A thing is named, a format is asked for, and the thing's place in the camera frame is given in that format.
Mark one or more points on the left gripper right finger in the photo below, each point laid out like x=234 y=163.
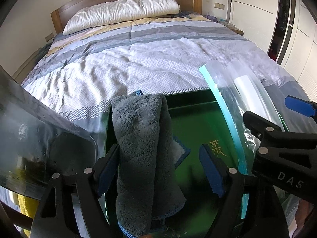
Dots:
x=216 y=171

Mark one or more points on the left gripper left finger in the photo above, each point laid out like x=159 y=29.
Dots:
x=105 y=169

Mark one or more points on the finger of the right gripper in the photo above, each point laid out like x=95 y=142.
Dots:
x=273 y=141
x=306 y=108

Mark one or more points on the dark grey fluffy towel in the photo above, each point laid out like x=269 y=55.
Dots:
x=148 y=192

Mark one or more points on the clear zip bag teal seal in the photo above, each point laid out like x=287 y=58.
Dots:
x=237 y=90

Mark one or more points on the green tray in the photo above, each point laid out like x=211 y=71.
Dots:
x=250 y=209

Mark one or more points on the dark transparent plastic bag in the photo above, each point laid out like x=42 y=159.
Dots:
x=37 y=142

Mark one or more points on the yellow towel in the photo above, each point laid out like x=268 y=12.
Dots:
x=28 y=206

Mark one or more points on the white wardrobe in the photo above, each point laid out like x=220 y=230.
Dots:
x=286 y=31

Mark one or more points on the striped bed quilt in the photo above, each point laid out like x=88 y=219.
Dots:
x=82 y=72

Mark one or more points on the wooden nightstand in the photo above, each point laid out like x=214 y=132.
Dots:
x=233 y=28

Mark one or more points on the white pillow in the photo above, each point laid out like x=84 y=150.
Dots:
x=117 y=12

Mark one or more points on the wall switch plate right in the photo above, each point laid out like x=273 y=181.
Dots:
x=219 y=6

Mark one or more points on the wall socket left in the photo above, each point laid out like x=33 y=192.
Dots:
x=49 y=37

